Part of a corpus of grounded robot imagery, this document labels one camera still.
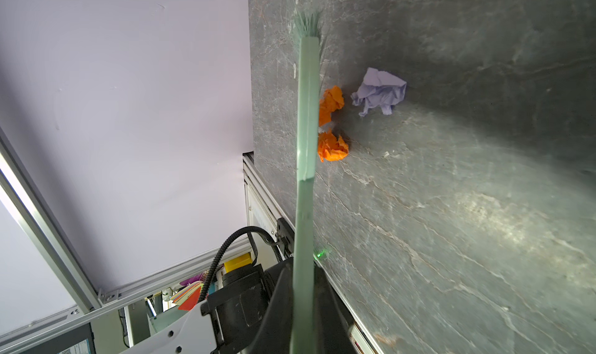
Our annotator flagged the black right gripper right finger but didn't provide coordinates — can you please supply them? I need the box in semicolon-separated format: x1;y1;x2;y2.
314;266;356;354

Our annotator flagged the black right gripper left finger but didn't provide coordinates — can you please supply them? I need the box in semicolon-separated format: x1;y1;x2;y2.
242;258;293;353

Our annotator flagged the green hand brush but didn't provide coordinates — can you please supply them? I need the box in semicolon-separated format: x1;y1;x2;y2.
290;9;321;353

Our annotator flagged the orange paper scrap left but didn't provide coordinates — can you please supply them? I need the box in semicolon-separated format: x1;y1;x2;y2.
318;86;349;161

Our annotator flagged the purple paper scrap left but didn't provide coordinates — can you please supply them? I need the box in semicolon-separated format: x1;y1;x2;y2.
351;68;408;117

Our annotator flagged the aluminium front rail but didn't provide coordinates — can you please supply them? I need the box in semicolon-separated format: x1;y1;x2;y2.
243;152;382;353

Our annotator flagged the aluminium left frame post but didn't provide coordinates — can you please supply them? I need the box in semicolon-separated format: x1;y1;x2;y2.
1;133;102;314

